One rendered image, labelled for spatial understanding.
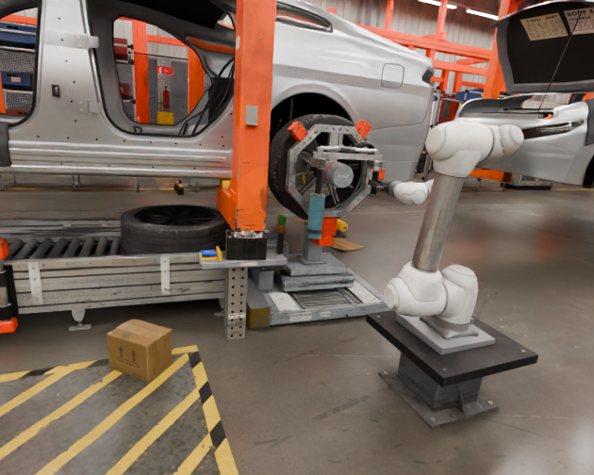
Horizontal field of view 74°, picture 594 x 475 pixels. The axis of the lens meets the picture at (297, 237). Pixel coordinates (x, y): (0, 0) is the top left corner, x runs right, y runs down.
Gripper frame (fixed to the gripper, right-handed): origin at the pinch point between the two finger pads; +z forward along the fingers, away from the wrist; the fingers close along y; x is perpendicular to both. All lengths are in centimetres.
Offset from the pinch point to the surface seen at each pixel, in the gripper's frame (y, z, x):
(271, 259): -62, -13, -38
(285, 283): -41, 23, -68
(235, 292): -80, -11, -56
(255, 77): -69, 7, 49
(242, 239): -77, -13, -27
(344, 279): 0, 23, -68
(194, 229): -96, 28, -33
